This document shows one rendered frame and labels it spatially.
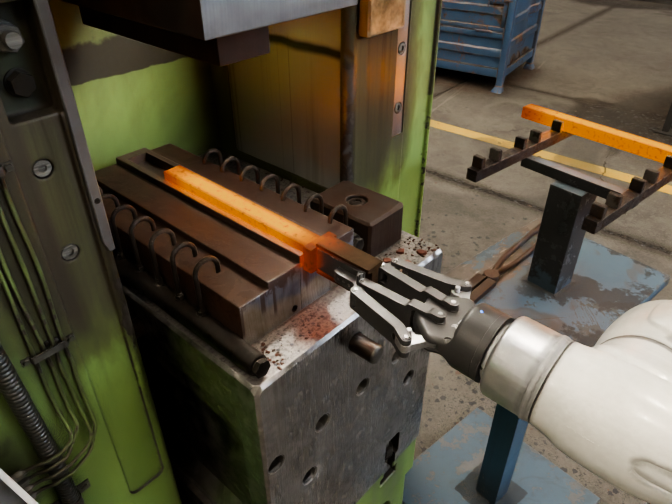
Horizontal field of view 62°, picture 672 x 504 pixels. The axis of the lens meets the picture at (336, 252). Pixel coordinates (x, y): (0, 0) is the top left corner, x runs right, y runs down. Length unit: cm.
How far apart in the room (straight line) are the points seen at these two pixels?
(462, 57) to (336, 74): 368
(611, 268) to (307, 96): 70
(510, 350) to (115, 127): 76
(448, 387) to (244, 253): 128
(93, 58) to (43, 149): 41
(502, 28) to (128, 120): 360
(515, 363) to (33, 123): 50
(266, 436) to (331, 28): 57
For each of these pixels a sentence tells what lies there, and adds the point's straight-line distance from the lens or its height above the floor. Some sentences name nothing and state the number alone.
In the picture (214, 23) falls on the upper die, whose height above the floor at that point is 128.
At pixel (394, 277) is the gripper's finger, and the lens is 64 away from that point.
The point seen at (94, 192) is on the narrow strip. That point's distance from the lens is 65.
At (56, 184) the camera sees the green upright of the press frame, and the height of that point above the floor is 112.
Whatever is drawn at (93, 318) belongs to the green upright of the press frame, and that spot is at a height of 95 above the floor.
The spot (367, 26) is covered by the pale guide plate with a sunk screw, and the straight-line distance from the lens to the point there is 86.
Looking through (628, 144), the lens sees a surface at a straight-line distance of 112.
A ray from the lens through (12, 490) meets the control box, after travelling 45.
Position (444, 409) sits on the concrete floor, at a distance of 184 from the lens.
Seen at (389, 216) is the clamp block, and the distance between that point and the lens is 81.
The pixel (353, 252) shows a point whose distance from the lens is 65.
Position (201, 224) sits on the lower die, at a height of 99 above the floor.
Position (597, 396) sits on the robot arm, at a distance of 53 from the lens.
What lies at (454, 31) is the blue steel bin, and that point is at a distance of 452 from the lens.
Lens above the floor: 139
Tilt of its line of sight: 35 degrees down
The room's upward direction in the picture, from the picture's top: straight up
